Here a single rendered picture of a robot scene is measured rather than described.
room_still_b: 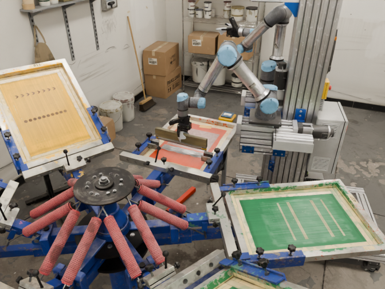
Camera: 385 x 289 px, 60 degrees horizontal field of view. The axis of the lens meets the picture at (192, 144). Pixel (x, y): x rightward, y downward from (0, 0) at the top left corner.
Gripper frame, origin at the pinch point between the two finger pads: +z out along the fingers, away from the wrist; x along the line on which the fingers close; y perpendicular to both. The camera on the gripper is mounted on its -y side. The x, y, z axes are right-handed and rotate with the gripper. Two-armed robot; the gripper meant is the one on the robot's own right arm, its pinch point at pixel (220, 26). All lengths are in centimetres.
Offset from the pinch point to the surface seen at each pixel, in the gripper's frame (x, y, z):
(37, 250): -220, 46, -24
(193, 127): -67, 64, -14
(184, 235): -166, 53, -82
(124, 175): -175, 13, -54
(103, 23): 34, 35, 207
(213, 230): -152, 55, -92
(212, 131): -63, 64, -31
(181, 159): -111, 58, -36
